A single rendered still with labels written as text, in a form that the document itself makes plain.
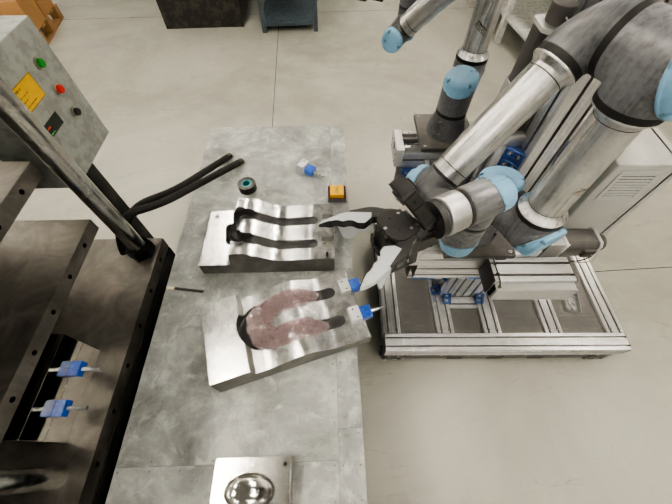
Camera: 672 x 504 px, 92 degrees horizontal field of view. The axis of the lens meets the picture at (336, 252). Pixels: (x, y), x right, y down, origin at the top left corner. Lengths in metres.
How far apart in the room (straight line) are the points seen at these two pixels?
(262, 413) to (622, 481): 1.79
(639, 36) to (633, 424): 2.02
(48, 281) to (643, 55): 1.43
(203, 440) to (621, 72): 1.25
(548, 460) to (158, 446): 1.75
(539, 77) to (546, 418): 1.78
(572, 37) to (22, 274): 1.46
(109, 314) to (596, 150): 1.48
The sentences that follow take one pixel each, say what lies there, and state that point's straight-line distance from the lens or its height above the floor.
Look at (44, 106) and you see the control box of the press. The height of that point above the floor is 1.30.
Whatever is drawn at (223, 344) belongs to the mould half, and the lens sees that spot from 1.08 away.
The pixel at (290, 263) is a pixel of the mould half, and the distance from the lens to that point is 1.21.
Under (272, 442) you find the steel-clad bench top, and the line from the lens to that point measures 1.11.
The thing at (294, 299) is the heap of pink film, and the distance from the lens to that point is 1.08.
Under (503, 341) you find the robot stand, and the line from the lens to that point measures 1.94.
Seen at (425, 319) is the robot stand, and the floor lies 0.21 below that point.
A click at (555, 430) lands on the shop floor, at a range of 2.20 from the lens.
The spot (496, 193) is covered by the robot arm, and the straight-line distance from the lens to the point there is 0.64.
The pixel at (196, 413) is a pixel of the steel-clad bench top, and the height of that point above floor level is 0.80.
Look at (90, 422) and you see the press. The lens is 1.34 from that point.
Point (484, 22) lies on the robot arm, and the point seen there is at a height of 1.39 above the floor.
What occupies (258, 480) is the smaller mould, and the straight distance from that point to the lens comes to 1.06.
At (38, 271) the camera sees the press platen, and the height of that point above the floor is 1.04.
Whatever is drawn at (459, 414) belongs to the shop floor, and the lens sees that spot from 2.01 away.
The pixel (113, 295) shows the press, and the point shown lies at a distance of 1.47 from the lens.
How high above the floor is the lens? 1.89
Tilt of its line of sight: 57 degrees down
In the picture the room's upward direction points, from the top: straight up
